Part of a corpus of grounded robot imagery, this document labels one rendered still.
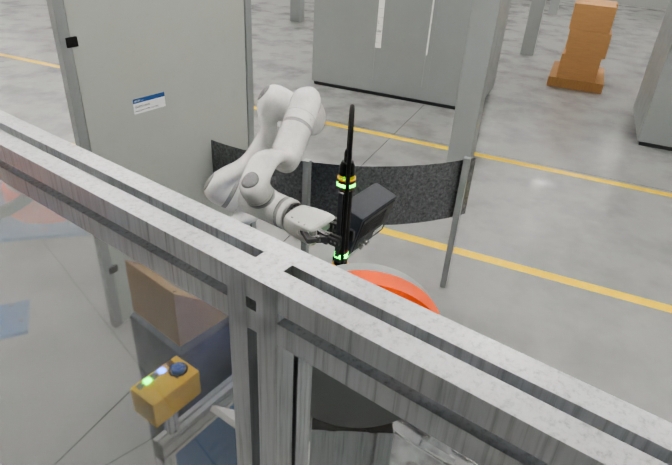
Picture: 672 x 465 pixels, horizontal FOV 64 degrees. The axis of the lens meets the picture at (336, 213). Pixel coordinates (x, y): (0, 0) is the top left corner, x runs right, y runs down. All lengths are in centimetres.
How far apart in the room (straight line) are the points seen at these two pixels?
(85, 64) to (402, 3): 509
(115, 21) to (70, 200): 246
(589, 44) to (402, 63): 303
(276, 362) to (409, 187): 293
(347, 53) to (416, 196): 460
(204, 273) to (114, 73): 260
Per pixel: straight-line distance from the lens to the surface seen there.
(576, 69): 918
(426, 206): 336
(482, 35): 533
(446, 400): 27
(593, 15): 903
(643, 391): 356
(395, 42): 738
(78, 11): 280
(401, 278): 48
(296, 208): 135
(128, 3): 293
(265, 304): 31
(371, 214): 205
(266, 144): 177
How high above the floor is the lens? 224
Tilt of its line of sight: 30 degrees down
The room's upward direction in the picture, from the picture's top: 4 degrees clockwise
